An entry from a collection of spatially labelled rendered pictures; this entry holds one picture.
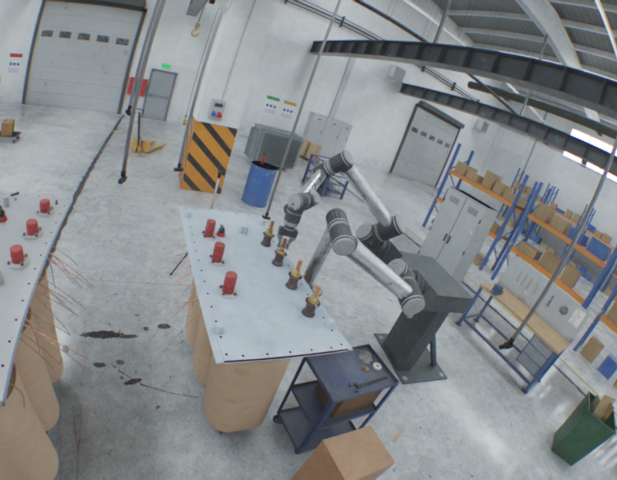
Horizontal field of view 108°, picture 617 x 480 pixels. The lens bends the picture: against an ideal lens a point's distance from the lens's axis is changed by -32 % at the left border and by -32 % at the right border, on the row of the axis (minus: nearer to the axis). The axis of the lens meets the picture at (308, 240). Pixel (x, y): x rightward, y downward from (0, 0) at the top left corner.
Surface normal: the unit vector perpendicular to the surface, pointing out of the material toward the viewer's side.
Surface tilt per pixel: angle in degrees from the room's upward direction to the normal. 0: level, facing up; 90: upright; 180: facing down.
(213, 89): 90
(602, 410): 73
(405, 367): 90
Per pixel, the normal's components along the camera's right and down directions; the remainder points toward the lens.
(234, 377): -0.18, 0.36
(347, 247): 0.08, 0.61
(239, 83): 0.41, 0.50
